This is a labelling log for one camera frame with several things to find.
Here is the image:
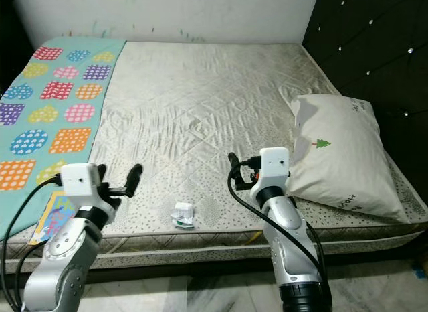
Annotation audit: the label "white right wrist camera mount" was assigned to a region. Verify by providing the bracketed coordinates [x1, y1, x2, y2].
[259, 147, 291, 187]

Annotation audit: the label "white quilted mattress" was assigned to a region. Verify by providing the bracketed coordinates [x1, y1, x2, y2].
[0, 41, 428, 272]

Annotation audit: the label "blue children's picture book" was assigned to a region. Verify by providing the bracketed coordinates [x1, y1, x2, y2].
[29, 191, 78, 246]

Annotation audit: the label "white paper wrapper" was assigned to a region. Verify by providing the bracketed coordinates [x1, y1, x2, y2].
[171, 202, 197, 230]

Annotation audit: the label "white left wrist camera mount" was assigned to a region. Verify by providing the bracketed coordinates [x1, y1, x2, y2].
[60, 163, 102, 208]

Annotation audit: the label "white pillow with green tree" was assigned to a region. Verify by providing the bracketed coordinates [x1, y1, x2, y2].
[289, 93, 409, 224]

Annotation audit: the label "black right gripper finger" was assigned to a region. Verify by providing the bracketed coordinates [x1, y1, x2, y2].
[227, 152, 243, 189]

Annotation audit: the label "teal blanket with dotted shapes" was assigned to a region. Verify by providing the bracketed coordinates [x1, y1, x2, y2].
[0, 36, 126, 236]

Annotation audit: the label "black tufted headboard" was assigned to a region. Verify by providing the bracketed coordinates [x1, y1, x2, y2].
[301, 0, 428, 187]

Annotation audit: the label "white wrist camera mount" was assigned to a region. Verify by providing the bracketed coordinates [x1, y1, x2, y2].
[259, 147, 291, 187]
[60, 163, 102, 208]

